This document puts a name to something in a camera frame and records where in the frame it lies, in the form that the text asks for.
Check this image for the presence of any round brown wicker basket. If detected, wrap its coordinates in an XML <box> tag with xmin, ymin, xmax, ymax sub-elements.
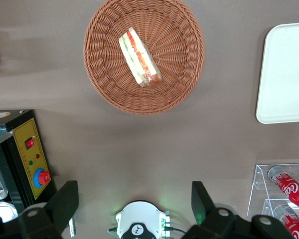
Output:
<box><xmin>83</xmin><ymin>0</ymin><xmax>205</xmax><ymax>116</ymax></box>

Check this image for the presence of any red cola bottle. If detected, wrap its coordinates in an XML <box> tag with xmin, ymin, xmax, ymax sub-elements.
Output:
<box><xmin>273</xmin><ymin>205</ymin><xmax>299</xmax><ymax>239</ymax></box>
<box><xmin>268</xmin><ymin>166</ymin><xmax>299</xmax><ymax>213</ymax></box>

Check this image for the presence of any black base cable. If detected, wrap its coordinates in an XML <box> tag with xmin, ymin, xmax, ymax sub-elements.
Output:
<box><xmin>168</xmin><ymin>225</ymin><xmax>188</xmax><ymax>235</ymax></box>

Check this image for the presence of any triangle sandwich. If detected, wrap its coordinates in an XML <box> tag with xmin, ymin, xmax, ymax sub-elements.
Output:
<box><xmin>118</xmin><ymin>27</ymin><xmax>162</xmax><ymax>89</ymax></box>

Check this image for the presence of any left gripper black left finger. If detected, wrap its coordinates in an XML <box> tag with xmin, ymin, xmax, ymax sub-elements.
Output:
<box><xmin>18</xmin><ymin>180</ymin><xmax>80</xmax><ymax>239</ymax></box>

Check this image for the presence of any clear acrylic bottle rack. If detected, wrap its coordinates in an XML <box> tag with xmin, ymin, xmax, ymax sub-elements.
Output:
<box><xmin>246</xmin><ymin>163</ymin><xmax>299</xmax><ymax>239</ymax></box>

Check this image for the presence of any cream plastic tray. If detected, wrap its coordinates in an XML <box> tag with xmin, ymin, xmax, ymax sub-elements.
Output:
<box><xmin>255</xmin><ymin>21</ymin><xmax>299</xmax><ymax>124</ymax></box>

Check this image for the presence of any black food warmer machine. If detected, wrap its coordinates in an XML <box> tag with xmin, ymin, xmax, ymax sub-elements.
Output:
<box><xmin>0</xmin><ymin>109</ymin><xmax>77</xmax><ymax>239</ymax></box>

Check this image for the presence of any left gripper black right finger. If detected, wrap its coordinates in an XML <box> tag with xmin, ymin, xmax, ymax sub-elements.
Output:
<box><xmin>180</xmin><ymin>181</ymin><xmax>240</xmax><ymax>239</ymax></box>

